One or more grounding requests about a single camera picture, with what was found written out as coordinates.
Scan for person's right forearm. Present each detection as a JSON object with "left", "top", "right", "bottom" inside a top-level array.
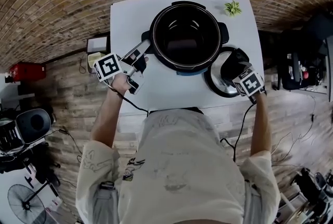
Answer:
[{"left": 249, "top": 92, "right": 273, "bottom": 159}]

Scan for thin floor cable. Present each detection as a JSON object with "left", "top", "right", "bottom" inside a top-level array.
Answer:
[{"left": 270, "top": 94, "right": 317, "bottom": 167}]

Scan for pale yellow bin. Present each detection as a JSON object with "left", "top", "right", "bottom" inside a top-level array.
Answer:
[{"left": 87, "top": 52, "right": 108, "bottom": 74}]

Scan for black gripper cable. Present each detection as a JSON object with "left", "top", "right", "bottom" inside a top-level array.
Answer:
[
  {"left": 107, "top": 81, "right": 150, "bottom": 117},
  {"left": 220, "top": 103, "right": 258, "bottom": 164}
]

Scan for black equipment stand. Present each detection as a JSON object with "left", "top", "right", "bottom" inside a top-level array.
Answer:
[{"left": 277, "top": 167, "right": 333, "bottom": 224}]

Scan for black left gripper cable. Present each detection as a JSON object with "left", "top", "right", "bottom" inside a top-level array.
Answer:
[{"left": 107, "top": 81, "right": 150, "bottom": 117}]

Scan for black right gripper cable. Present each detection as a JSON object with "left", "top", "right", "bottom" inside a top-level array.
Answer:
[{"left": 220, "top": 103, "right": 258, "bottom": 164}]

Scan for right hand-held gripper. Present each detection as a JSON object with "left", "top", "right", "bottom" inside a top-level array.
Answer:
[{"left": 228, "top": 61, "right": 267, "bottom": 104}]

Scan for black standing fan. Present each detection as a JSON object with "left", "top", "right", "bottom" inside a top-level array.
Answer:
[{"left": 7, "top": 183, "right": 53, "bottom": 224}]

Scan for black desk with clutter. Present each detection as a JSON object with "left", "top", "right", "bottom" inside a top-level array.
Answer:
[{"left": 277, "top": 13, "right": 333, "bottom": 92}]

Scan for steel pressure cooker lid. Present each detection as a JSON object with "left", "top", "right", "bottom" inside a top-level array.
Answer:
[{"left": 203, "top": 46, "right": 255, "bottom": 99}]

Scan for small green potted plant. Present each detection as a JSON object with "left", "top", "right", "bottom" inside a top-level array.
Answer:
[{"left": 224, "top": 0, "right": 243, "bottom": 18}]

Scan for white framed box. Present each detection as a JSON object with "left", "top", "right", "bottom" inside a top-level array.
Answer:
[{"left": 86, "top": 34, "right": 111, "bottom": 55}]

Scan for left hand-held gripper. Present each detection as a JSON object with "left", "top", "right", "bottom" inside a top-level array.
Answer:
[{"left": 93, "top": 39, "right": 152, "bottom": 96}]

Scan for black slotted appliance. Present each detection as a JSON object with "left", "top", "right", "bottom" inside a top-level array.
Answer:
[{"left": 0, "top": 110, "right": 19, "bottom": 152}]

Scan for person's white t-shirt torso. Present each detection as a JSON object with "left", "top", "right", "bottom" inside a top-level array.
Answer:
[{"left": 75, "top": 107, "right": 281, "bottom": 224}]

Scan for black floor cable with plug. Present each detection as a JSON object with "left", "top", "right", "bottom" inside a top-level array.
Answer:
[{"left": 51, "top": 126, "right": 84, "bottom": 164}]

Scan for red box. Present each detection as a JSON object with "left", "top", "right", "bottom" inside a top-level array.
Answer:
[{"left": 9, "top": 61, "right": 47, "bottom": 82}]

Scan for thin black cable loop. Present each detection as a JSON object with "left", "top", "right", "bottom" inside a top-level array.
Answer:
[{"left": 79, "top": 54, "right": 87, "bottom": 74}]

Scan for person's left hand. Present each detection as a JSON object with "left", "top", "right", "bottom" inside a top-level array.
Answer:
[{"left": 131, "top": 54, "right": 150, "bottom": 74}]

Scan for black pressure cooker pot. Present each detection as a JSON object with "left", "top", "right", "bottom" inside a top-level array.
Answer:
[{"left": 141, "top": 1, "right": 230, "bottom": 78}]

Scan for person's left forearm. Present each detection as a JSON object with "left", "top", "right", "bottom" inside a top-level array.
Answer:
[{"left": 91, "top": 73, "right": 131, "bottom": 151}]

